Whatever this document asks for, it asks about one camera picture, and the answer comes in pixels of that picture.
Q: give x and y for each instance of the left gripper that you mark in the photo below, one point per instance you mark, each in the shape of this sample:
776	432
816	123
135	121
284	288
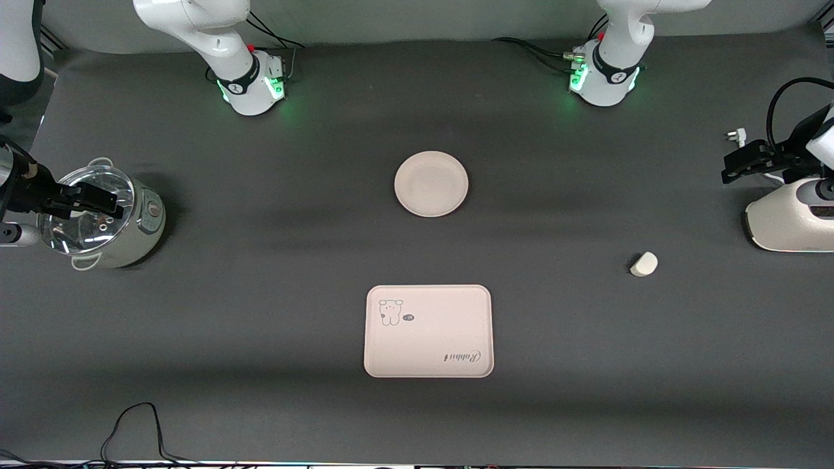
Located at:
771	159

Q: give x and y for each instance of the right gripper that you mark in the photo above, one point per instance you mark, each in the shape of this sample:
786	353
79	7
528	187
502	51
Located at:
27	191

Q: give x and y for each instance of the white steamed bun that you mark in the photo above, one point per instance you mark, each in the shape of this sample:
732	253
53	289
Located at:
644	264

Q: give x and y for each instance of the round cream plate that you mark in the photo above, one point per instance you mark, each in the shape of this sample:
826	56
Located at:
431	184

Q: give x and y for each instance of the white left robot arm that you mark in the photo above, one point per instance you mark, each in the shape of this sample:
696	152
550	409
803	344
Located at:
612	78

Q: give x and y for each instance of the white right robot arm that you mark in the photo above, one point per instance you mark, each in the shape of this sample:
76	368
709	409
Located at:
241	85

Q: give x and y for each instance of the cream tray with rabbit print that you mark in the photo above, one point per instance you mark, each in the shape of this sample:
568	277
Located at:
430	339

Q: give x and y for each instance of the glass pot lid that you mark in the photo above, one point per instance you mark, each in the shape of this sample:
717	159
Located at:
98	231

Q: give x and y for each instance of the white toaster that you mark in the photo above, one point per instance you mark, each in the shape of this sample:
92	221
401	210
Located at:
782	225

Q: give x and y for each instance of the dark grey table mat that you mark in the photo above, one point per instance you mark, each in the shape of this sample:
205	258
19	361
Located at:
260	312

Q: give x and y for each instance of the aluminium frame rail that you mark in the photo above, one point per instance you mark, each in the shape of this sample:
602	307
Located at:
826	26
55	40

